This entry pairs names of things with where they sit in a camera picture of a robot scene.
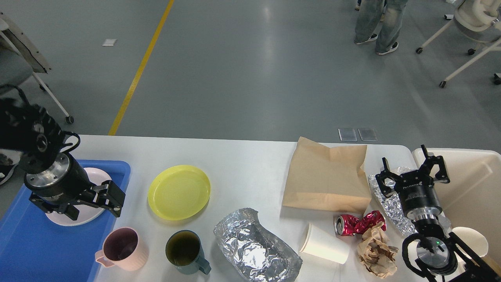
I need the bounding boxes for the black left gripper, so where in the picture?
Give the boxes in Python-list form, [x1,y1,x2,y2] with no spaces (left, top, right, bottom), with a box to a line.
[24,152,126,221]

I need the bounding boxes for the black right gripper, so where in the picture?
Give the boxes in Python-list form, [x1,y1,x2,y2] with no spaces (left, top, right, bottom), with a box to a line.
[375,145,451,220]

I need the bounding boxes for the pink ribbed mug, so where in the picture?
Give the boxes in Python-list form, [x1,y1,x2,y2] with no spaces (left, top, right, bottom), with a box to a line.
[94,227,149,271]

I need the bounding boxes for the yellow plate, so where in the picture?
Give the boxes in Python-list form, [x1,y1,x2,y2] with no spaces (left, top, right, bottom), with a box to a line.
[147,165,211,221]

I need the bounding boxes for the teal green mug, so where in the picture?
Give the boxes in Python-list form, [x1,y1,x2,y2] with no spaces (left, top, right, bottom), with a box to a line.
[165,230,211,275]

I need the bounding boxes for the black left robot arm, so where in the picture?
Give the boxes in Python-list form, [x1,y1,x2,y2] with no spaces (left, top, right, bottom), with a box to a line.
[1,84,126,220]

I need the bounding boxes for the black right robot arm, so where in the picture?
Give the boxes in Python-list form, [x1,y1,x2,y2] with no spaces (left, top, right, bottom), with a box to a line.
[375,145,500,282]

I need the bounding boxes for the pink plate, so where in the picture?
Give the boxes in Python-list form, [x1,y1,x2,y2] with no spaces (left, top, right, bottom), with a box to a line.
[45,167,111,226]

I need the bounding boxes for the flat foil sheet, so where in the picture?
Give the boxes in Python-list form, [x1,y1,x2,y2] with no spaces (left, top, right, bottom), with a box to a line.
[367,166,451,237]

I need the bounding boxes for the beige plastic bin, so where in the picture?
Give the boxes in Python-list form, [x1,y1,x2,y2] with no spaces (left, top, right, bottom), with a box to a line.
[428,148,501,272]

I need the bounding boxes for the floor outlet plate right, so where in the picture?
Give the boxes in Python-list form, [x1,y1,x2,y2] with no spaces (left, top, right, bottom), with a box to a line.
[358,128,378,142]

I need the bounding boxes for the floor outlet plate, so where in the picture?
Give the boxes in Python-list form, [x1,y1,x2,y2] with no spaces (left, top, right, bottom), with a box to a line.
[338,127,358,142]
[358,128,378,142]

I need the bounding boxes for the blue plastic tray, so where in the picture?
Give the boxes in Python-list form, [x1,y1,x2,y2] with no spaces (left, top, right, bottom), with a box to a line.
[0,185,115,282]

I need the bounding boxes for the floor outlet plate left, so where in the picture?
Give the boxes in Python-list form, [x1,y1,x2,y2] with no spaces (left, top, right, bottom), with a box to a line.
[338,127,358,142]

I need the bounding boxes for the crushed red can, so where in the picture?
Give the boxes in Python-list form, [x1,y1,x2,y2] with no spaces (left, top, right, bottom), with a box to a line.
[333,210,386,236]

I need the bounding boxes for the white paper cup in bin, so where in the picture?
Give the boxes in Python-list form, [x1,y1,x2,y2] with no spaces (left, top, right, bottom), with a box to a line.
[452,226,489,257]

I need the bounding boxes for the crumpled brown paper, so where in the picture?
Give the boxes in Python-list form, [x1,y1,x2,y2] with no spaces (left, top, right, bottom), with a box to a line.
[357,222,399,279]

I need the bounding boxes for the brown paper bag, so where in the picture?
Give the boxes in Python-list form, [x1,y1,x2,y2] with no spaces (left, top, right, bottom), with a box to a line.
[281,136,371,214]

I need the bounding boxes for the grey chair at left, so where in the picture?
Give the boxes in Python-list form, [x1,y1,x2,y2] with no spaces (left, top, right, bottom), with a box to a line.
[0,13,74,124]

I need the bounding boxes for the person in blue jeans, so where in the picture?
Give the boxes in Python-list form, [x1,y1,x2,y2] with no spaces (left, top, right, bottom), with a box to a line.
[354,0,408,55]

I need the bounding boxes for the crumpled foil tray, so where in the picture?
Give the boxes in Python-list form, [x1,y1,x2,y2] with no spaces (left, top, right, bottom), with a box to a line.
[213,208,303,282]

